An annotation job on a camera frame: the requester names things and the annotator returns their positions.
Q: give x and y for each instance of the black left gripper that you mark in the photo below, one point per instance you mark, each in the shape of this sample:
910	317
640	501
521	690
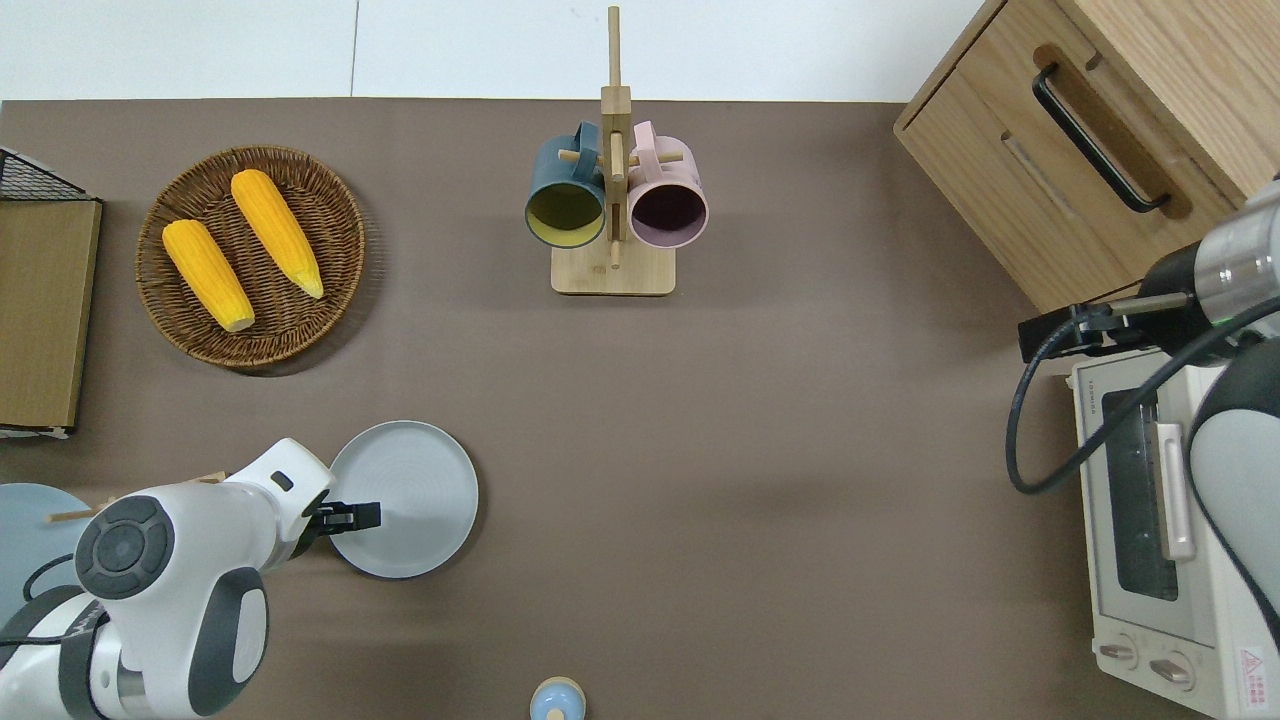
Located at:
305	530

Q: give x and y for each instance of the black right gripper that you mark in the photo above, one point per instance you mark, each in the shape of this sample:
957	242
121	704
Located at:
1180	325

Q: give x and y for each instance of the gray round plate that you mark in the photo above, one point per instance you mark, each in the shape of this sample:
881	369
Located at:
420	500

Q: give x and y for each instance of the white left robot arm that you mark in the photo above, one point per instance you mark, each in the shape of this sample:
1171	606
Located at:
180	600

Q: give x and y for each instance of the gray right robot arm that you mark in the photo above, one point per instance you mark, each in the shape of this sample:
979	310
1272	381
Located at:
1240	450

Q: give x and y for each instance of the wooden plate rack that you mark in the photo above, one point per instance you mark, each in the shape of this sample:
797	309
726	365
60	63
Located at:
72	516

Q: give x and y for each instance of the light blue plate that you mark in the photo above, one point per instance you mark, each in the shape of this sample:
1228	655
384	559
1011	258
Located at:
25	530

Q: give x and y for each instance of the wooden drawer cabinet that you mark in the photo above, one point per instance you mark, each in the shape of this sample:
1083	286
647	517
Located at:
1000	170

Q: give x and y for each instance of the small blue round bottle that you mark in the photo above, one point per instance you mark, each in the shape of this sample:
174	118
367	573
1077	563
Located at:
557	700

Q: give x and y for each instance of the cream toaster oven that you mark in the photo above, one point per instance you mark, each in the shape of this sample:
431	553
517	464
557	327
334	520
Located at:
1130	600

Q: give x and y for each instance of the brown wicker basket tray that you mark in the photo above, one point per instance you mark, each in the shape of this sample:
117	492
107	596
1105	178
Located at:
330	240

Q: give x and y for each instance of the short yellow corn cob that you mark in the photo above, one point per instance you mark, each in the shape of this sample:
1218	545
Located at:
207	273

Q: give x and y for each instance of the long yellow corn cob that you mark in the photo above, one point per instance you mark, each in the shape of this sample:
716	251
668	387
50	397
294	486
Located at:
275	230

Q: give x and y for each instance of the toaster oven knob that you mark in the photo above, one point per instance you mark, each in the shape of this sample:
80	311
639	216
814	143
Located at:
1118	653
1170	670

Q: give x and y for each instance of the wooden mug tree stand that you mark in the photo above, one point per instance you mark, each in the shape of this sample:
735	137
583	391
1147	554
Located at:
614	272

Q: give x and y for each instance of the dark teal mug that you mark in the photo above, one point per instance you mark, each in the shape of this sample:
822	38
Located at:
565	180

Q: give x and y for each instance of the pink mug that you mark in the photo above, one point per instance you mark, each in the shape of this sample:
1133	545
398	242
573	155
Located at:
668	178

